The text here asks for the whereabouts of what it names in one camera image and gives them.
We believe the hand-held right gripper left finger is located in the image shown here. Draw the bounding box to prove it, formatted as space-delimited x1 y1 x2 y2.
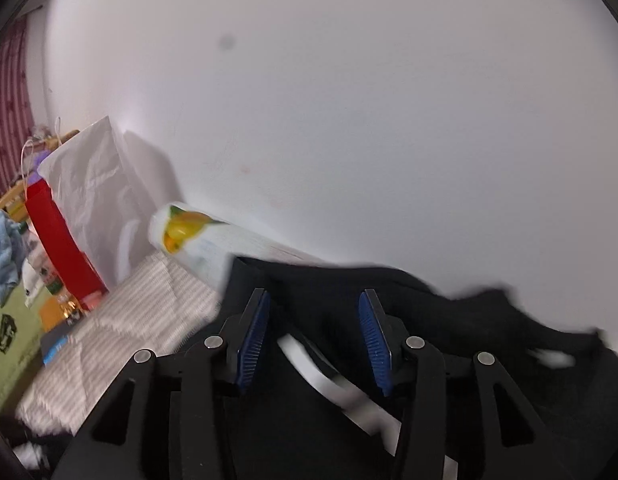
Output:
49 287 272 480

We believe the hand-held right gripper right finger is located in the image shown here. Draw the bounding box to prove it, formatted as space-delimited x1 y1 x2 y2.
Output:
358 289 575 480

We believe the dark garment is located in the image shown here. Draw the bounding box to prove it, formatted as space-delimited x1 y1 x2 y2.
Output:
209 256 618 480

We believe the lemon print white cushion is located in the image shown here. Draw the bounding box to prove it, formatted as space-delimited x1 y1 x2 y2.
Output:
148 201 330 291

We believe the striped beige bed sheet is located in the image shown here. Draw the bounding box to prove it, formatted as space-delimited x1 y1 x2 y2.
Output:
14 250 225 441

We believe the blue box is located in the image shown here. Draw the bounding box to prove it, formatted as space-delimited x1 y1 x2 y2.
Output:
40 322 72 366

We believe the orange packet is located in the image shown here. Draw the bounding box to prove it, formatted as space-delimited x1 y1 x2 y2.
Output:
39 296 64 332

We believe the white green packet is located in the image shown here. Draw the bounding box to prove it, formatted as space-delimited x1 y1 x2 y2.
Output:
21 252 64 308

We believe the white paper bag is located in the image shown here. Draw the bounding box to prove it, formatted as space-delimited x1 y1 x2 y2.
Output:
36 116 190 286

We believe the red bag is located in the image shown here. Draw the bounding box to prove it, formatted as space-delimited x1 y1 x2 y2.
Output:
25 182 110 298

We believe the green mat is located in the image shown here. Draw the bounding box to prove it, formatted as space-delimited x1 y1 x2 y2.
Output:
0 280 54 416

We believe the white crumpled cloth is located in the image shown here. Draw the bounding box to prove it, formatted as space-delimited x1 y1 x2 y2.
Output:
14 442 46 467

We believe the light blue cloth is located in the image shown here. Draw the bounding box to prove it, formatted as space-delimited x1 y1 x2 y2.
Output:
0 210 30 306

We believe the purple cloth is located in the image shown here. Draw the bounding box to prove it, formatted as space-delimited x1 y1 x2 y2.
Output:
29 152 52 186

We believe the yellow wooden crate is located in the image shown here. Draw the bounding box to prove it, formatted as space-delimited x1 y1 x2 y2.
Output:
0 180 30 223

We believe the red striped curtain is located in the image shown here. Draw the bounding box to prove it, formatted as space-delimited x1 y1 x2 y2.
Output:
0 17 37 201

